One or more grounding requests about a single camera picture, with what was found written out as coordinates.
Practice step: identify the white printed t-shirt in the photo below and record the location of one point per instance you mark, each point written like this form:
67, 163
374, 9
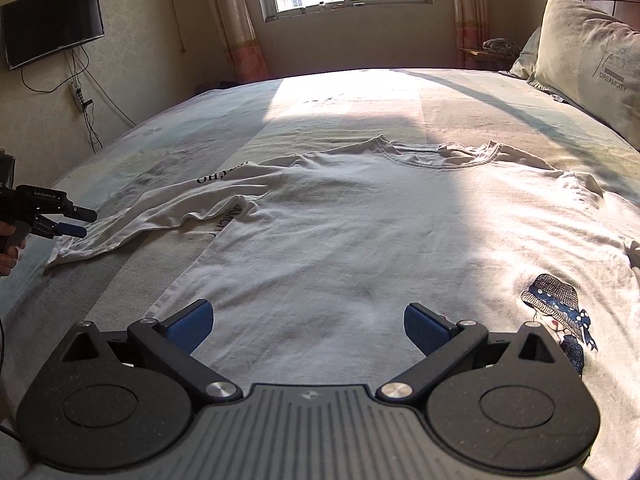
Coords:
375, 235

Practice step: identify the grey bundled cloth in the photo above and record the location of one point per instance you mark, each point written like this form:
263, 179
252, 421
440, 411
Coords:
500, 46

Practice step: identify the bed with pastel sheet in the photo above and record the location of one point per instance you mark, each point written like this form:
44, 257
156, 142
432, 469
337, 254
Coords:
200, 110

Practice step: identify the person's left hand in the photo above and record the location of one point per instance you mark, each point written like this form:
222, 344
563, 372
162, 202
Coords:
12, 260

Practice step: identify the black wall television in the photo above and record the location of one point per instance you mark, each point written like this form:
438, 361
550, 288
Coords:
52, 27

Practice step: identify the large beige pillow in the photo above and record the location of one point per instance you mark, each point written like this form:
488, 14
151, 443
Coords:
590, 60

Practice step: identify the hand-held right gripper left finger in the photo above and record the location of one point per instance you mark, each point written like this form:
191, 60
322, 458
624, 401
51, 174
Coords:
192, 325

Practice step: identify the wooden nightstand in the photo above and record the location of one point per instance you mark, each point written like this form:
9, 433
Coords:
482, 59

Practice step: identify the pink patterned curtain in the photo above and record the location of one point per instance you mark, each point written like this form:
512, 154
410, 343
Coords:
470, 10
232, 20

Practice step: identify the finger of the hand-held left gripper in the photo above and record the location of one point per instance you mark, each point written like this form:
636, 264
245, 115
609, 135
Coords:
82, 213
70, 231

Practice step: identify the white power strip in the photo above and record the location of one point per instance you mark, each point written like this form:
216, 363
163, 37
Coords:
77, 95

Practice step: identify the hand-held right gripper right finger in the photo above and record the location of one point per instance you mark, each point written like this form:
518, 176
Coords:
425, 330

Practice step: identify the grey pillow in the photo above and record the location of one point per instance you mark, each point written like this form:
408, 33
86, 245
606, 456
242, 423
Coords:
522, 57

